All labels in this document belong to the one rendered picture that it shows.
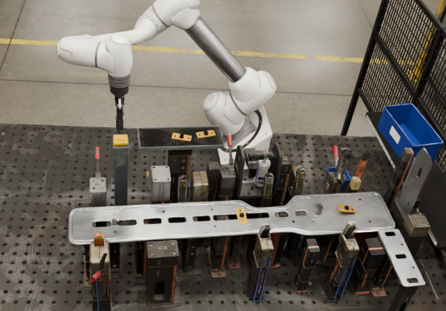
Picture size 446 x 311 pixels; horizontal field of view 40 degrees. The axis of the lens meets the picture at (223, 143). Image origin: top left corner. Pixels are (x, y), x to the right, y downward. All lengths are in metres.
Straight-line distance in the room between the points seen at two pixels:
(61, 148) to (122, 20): 2.66
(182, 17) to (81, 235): 1.08
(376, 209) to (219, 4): 3.79
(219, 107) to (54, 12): 3.11
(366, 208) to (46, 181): 1.55
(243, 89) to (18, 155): 1.21
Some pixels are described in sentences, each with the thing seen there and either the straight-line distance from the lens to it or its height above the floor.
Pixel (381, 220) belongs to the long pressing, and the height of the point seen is 1.00.
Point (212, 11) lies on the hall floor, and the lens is 6.04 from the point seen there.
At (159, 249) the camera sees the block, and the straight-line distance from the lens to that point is 2.40.
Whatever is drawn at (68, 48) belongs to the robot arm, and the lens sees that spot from 2.41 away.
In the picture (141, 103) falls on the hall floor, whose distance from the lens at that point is 4.75.
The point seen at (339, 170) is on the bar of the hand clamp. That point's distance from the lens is 2.73.
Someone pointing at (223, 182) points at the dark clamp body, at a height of 1.05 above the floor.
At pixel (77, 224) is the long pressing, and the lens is 2.53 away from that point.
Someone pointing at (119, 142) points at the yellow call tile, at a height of 1.16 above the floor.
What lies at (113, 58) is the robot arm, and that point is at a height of 1.60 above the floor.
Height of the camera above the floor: 2.90
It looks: 41 degrees down
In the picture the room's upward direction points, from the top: 8 degrees clockwise
